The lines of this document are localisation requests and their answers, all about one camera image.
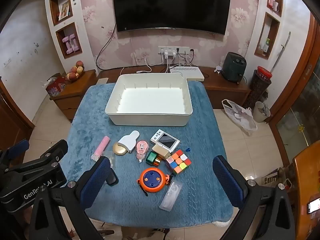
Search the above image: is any green shelf ornament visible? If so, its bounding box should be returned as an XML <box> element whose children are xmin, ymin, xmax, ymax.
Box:
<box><xmin>260</xmin><ymin>39</ymin><xmax>272</xmax><ymax>53</ymax></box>

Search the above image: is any dark tall vase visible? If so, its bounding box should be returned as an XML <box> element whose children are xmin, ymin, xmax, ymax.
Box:
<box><xmin>244</xmin><ymin>70</ymin><xmax>272</xmax><ymax>109</ymax></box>

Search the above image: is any white bottle-shaped tool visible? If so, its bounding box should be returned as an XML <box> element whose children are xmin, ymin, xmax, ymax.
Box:
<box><xmin>117</xmin><ymin>130</ymin><xmax>140</xmax><ymax>153</ymax></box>

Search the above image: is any white wall outlet strip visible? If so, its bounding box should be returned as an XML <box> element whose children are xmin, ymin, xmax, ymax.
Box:
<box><xmin>158</xmin><ymin>46</ymin><xmax>190</xmax><ymax>55</ymax></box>

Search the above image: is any wooden framed glass door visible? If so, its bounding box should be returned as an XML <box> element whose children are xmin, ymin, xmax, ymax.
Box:
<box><xmin>265</xmin><ymin>12</ymin><xmax>320</xmax><ymax>165</ymax></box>

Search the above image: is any cardboard box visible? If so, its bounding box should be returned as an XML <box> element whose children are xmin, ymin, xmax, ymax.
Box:
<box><xmin>261</xmin><ymin>167</ymin><xmax>294</xmax><ymax>190</ymax></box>

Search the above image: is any black television cable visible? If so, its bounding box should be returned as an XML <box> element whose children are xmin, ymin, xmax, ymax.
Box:
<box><xmin>96</xmin><ymin>24</ymin><xmax>117</xmax><ymax>70</ymax></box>

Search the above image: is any white waste bin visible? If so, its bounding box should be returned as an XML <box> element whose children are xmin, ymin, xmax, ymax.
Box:
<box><xmin>252</xmin><ymin>101</ymin><xmax>271</xmax><ymax>123</ymax></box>

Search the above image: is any black curved television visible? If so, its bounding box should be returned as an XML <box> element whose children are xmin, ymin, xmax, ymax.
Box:
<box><xmin>111</xmin><ymin>0</ymin><xmax>232</xmax><ymax>34</ymax></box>

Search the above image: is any pink tube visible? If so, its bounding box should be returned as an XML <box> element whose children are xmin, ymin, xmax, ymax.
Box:
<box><xmin>91</xmin><ymin>136</ymin><xmax>111</xmax><ymax>161</ymax></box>

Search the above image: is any gold oval compact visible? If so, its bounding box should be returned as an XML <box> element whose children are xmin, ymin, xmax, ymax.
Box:
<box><xmin>113</xmin><ymin>142</ymin><xmax>128</xmax><ymax>156</ymax></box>

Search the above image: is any beige plug adapter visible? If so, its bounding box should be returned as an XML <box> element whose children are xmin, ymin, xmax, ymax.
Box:
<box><xmin>152</xmin><ymin>145</ymin><xmax>171</xmax><ymax>160</ymax></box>

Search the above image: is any white charger cable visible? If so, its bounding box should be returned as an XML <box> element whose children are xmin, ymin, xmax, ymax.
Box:
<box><xmin>135</xmin><ymin>55</ymin><xmax>175</xmax><ymax>74</ymax></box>

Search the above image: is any green bottle with gold cap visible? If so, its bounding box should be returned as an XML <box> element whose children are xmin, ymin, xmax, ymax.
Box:
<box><xmin>146</xmin><ymin>151</ymin><xmax>162</xmax><ymax>167</ymax></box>

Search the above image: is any black phone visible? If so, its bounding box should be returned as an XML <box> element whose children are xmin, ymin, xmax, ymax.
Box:
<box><xmin>307</xmin><ymin>197</ymin><xmax>320</xmax><ymax>214</ymax></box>

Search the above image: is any red round container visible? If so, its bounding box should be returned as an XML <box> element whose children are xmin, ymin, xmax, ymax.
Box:
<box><xmin>257</xmin><ymin>66</ymin><xmax>272</xmax><ymax>79</ymax></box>

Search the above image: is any wooden television stand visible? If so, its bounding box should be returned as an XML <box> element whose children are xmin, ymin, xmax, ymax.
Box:
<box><xmin>96</xmin><ymin>65</ymin><xmax>252</xmax><ymax>109</ymax></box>

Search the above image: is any white router box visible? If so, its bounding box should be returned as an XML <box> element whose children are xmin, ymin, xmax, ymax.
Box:
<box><xmin>170</xmin><ymin>66</ymin><xmax>205</xmax><ymax>82</ymax></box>

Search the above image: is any metal sword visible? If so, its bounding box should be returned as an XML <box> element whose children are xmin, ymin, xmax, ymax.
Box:
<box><xmin>270</xmin><ymin>32</ymin><xmax>292</xmax><ymax>73</ymax></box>

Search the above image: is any white plastic storage bin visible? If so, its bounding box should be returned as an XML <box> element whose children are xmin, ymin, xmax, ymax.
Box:
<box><xmin>105</xmin><ymin>73</ymin><xmax>193</xmax><ymax>127</ymax></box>

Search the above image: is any picture card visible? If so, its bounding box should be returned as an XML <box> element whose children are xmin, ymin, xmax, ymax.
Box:
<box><xmin>58</xmin><ymin>0</ymin><xmax>70</xmax><ymax>21</ymax></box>

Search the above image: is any orange round reel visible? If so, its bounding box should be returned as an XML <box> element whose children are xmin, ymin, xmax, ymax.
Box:
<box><xmin>137</xmin><ymin>167</ymin><xmax>173</xmax><ymax>197</ymax></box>

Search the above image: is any clear plastic case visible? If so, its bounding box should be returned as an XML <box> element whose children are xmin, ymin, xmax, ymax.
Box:
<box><xmin>159</xmin><ymin>180</ymin><xmax>183</xmax><ymax>212</ymax></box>

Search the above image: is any wooden side cabinet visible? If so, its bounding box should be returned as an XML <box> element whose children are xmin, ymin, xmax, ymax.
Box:
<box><xmin>50</xmin><ymin>69</ymin><xmax>98</xmax><ymax>123</ymax></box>

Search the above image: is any black air fryer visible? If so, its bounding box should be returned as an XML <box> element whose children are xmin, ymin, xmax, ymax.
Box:
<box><xmin>222</xmin><ymin>52</ymin><xmax>247</xmax><ymax>83</ymax></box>

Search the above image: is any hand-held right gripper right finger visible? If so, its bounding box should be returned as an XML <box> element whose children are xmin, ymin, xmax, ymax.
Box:
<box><xmin>212</xmin><ymin>155</ymin><xmax>297</xmax><ymax>240</ymax></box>

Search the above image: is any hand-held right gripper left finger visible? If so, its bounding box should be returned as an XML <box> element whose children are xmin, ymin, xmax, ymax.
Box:
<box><xmin>29</xmin><ymin>156</ymin><xmax>119</xmax><ymax>240</ymax></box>

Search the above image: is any pink correction tape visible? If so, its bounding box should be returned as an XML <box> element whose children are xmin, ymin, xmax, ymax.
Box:
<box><xmin>135</xmin><ymin>140</ymin><xmax>150</xmax><ymax>164</ymax></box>

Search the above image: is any white wall shelf column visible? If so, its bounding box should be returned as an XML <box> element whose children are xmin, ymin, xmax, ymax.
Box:
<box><xmin>246</xmin><ymin>0</ymin><xmax>284</xmax><ymax>60</ymax></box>
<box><xmin>44</xmin><ymin>0</ymin><xmax>97</xmax><ymax>74</ymax></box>

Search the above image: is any white digital camera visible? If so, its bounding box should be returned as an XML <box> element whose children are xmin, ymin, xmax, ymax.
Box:
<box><xmin>150</xmin><ymin>129</ymin><xmax>180</xmax><ymax>153</ymax></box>

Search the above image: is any wooden table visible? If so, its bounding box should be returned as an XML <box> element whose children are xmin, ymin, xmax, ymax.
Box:
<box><xmin>292</xmin><ymin>140</ymin><xmax>320</xmax><ymax>230</ymax></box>

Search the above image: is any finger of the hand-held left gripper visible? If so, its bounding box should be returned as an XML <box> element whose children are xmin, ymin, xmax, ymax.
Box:
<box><xmin>15</xmin><ymin>139</ymin><xmax>69</xmax><ymax>178</ymax></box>
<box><xmin>0</xmin><ymin>139</ymin><xmax>30</xmax><ymax>167</ymax></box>

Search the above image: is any white plastic bag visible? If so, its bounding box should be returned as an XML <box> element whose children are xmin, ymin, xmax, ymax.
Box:
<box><xmin>222</xmin><ymin>99</ymin><xmax>258</xmax><ymax>137</ymax></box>

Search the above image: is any colourful puzzle cube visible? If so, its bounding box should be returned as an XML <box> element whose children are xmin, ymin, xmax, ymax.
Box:
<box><xmin>165</xmin><ymin>149</ymin><xmax>192</xmax><ymax>175</ymax></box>

